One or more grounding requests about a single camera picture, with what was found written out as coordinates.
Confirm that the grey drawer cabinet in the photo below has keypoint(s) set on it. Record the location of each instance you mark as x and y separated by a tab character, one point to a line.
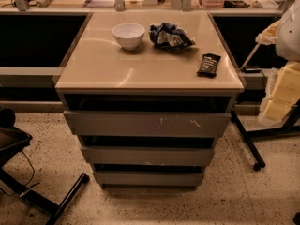
100	76

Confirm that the grey bottom drawer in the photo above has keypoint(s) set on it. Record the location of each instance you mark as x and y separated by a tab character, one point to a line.
149	179

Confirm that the grey drawer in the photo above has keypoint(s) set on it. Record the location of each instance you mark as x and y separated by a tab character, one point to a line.
148	124
149	179
147	156

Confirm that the grey top drawer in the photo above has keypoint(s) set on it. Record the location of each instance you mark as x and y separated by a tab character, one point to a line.
148	124

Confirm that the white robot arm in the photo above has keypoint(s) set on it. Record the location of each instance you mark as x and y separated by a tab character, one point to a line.
285	34

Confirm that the grey middle drawer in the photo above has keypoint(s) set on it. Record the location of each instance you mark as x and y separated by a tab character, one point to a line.
147	156

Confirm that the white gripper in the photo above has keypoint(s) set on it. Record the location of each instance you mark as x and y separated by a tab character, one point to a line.
289	37

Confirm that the black stand right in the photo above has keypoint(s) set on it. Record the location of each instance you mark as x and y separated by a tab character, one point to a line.
290	127

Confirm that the white rod with black base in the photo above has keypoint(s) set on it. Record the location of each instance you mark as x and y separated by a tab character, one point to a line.
257	46

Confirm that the black snack bar wrapper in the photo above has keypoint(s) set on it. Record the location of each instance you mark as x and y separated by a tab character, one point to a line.
209	65

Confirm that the white ceramic bowl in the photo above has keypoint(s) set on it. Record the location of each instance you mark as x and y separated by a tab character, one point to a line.
128	35

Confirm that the crumpled blue chip bag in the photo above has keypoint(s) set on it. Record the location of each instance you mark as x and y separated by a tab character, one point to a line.
169	36

